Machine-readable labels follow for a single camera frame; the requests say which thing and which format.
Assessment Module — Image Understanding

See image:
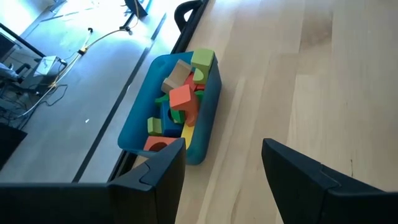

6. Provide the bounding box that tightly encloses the blue plastic bin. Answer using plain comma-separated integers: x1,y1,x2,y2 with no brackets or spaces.
117,51,223,166

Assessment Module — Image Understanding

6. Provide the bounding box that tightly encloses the small light green block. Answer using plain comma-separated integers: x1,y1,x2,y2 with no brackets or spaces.
147,116,164,136

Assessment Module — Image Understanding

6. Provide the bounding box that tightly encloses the green arch block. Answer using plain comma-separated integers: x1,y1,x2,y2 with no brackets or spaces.
154,93,170,108

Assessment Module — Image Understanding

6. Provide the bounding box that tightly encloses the red arch block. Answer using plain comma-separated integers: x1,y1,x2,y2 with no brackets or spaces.
183,72,206,93

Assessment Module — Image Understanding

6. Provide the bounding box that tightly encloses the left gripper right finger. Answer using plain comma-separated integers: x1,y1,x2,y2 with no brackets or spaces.
261,138,398,224

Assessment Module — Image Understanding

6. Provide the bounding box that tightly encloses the natural wood block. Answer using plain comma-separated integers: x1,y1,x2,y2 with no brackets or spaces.
160,58,193,94

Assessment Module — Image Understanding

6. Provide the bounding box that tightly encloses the yellow flat block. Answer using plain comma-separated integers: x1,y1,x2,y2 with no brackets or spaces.
180,123,196,149

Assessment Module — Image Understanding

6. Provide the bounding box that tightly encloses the grey floor box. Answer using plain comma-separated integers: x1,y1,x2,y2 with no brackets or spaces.
32,55,68,78

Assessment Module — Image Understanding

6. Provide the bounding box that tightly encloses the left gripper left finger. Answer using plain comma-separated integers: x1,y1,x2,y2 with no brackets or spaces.
0,138,187,224

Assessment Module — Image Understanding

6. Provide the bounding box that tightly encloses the yellow floor cable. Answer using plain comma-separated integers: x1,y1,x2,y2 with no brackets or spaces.
18,26,133,119

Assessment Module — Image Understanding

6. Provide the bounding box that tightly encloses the orange block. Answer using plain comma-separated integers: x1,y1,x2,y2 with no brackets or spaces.
169,83,200,128
142,135,178,152

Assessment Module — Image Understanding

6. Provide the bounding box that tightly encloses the small blue arch block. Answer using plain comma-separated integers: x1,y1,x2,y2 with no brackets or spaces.
159,101,185,138

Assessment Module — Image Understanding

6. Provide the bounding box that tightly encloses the light green rectangular block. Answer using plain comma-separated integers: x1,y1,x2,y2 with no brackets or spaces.
190,48,216,85

